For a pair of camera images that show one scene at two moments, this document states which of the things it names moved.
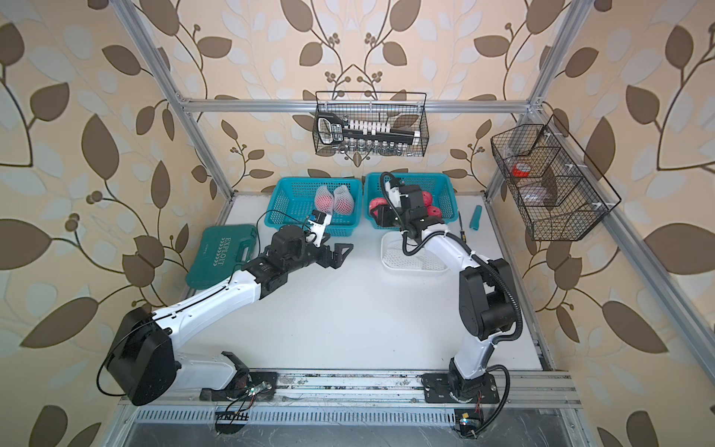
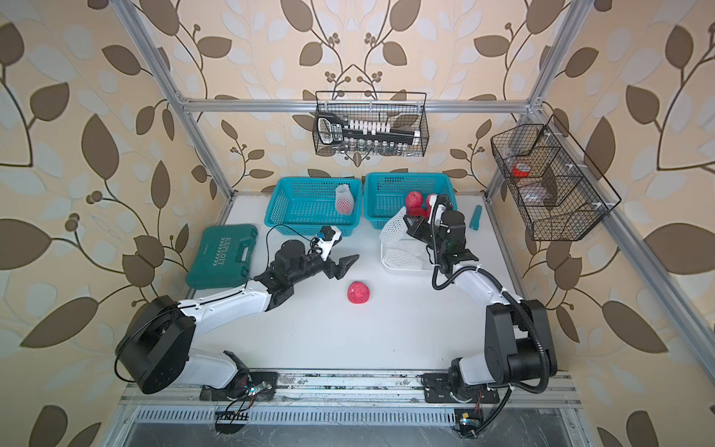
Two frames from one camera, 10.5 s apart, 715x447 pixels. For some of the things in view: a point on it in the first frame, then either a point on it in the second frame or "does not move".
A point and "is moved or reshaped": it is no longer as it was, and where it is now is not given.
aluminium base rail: x=384 y=390 does not move
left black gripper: x=335 y=260 → x=341 y=266
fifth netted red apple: x=344 y=202 does not move
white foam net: x=394 y=258 is moved or reshaped
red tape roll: x=521 y=169 does not move
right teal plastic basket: x=439 y=186 does not move
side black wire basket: x=559 y=192 does not move
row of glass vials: x=381 y=147 does not move
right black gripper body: x=394 y=217 → x=429 y=235
